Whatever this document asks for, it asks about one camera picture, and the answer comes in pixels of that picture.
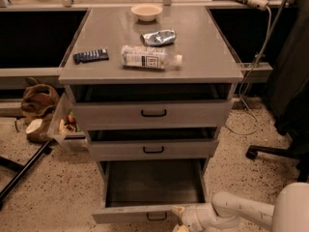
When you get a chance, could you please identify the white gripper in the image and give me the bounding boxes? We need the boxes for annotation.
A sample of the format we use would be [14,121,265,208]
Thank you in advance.
[171,203,239,232]

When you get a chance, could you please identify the grey bottom drawer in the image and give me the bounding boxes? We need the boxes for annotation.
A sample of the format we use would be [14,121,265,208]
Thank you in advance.
[93,159,208,223]

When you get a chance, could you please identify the grey drawer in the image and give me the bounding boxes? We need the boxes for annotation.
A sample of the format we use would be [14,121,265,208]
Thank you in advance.
[93,159,208,223]
[66,84,232,131]
[89,127,218,160]

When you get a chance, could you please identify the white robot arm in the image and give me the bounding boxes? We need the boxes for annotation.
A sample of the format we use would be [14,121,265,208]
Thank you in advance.
[172,183,309,232]

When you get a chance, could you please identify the grey middle drawer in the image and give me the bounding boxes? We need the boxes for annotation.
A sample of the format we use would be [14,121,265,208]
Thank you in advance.
[89,127,218,160]

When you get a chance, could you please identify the grey top drawer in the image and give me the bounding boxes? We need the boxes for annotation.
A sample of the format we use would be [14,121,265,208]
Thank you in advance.
[66,84,232,131]

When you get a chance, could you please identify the grey drawer cabinet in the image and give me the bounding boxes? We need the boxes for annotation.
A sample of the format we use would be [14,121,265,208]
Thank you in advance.
[58,5,244,166]

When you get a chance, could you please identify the clear plastic bin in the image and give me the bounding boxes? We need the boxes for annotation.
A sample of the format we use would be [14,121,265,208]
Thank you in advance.
[47,94,87,151]

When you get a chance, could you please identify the black office chair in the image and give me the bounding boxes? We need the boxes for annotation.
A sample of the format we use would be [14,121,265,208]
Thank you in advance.
[246,0,309,182]

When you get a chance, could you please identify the clear plastic water bottle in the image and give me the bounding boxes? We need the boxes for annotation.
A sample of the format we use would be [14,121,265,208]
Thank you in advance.
[121,45,183,70]

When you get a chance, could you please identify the crumpled silver chip bag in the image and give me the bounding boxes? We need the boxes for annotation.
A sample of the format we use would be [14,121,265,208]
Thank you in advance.
[141,29,177,46]

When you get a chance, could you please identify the dark blue snack bar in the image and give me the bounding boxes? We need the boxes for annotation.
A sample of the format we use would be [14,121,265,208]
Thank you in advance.
[72,48,109,64]

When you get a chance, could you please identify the brown paper bag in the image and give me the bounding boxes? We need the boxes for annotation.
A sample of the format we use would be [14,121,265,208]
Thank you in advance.
[20,77,60,142]

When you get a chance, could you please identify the black metal stand leg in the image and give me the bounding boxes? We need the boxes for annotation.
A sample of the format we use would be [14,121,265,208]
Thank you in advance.
[0,141,52,209]

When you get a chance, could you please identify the white bowl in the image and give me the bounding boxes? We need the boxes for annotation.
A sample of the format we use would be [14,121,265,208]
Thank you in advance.
[130,4,162,22]

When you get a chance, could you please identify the white cable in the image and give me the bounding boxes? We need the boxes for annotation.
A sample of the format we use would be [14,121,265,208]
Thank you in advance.
[225,5,274,137]

